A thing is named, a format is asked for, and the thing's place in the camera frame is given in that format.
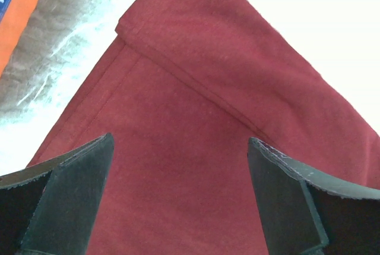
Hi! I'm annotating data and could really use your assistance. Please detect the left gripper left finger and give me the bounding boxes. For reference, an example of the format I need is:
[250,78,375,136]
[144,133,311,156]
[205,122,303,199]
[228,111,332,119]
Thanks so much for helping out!
[1,133,115,254]

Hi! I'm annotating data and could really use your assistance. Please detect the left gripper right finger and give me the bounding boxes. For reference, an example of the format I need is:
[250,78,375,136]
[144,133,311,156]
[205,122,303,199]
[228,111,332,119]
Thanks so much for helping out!
[248,138,379,254]

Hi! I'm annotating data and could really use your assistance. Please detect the dark red t shirt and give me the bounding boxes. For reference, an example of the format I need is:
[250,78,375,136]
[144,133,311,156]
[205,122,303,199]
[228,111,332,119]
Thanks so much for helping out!
[32,0,379,254]

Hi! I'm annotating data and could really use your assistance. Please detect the orange plastic basket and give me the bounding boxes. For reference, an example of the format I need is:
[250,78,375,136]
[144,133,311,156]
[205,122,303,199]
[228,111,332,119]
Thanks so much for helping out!
[1,0,38,71]

